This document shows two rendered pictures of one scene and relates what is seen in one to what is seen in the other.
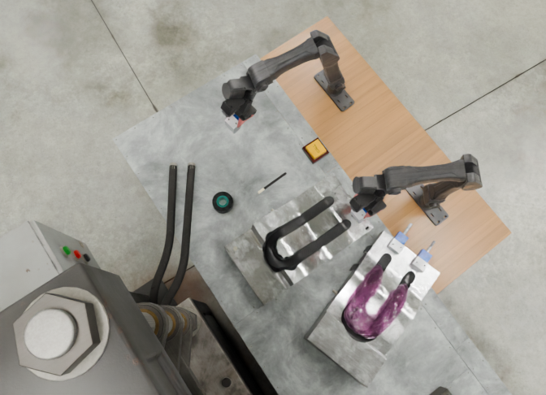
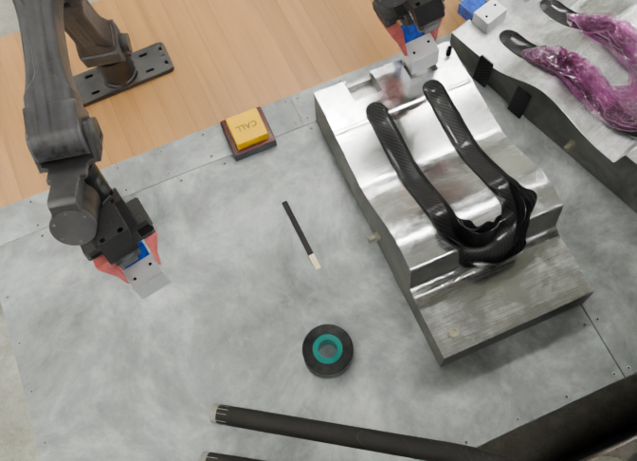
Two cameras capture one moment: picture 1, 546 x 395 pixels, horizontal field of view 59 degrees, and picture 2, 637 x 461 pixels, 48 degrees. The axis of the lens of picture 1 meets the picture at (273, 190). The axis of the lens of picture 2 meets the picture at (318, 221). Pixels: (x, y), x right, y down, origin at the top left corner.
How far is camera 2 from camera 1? 86 cm
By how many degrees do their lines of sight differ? 21
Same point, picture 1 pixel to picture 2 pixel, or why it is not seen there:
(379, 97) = (162, 0)
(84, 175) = not seen: outside the picture
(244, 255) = (472, 314)
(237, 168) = (249, 305)
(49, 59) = not seen: outside the picture
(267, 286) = (550, 275)
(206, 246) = (428, 411)
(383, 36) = not seen: hidden behind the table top
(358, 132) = (228, 48)
